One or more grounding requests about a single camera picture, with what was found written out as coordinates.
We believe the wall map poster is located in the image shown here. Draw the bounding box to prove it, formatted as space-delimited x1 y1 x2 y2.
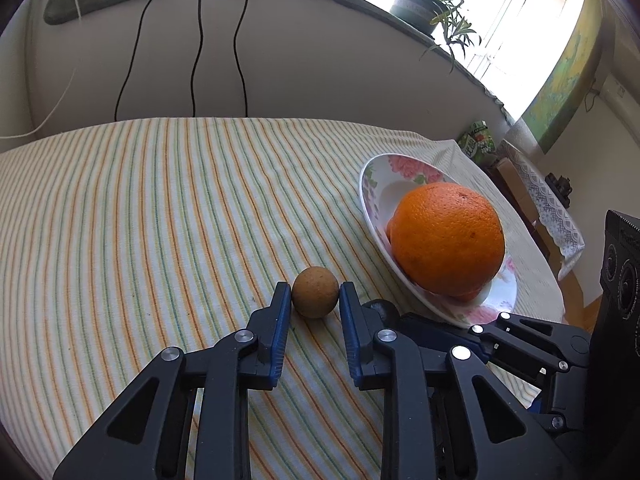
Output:
522 0 604 154

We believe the right black cable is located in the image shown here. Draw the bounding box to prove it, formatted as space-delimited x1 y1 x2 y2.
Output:
233 0 252 120

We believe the green snack bag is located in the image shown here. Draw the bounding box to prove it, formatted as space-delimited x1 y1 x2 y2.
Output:
457 120 497 167

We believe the large orange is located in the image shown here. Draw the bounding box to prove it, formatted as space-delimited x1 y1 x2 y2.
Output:
386 182 506 296

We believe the striped tablecloth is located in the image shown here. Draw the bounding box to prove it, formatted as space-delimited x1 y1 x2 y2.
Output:
0 116 566 480

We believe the lace covered side table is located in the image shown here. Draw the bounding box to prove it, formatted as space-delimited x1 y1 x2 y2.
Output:
499 140 586 281

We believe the black cable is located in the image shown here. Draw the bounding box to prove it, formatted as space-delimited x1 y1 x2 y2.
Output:
113 0 188 123
190 0 214 120
233 0 252 120

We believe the white cable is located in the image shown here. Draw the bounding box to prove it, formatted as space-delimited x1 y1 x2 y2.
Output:
0 0 84 141

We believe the middle black cable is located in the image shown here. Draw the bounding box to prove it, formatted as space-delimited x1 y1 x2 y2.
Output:
190 0 214 120

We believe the brown longan fruit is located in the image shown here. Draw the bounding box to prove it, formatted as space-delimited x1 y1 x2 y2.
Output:
292 266 338 320

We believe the floral white plate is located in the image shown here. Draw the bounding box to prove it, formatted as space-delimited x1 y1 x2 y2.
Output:
358 153 518 327

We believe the front mandarin in plate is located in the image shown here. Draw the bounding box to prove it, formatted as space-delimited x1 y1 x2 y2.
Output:
445 287 483 304

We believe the left black cable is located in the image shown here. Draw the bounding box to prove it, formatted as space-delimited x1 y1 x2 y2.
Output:
113 0 188 123

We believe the cardboard box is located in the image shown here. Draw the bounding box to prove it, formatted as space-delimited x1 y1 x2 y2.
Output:
487 156 551 261

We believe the potted spider plant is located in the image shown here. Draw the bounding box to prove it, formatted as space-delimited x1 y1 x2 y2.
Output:
390 0 483 67

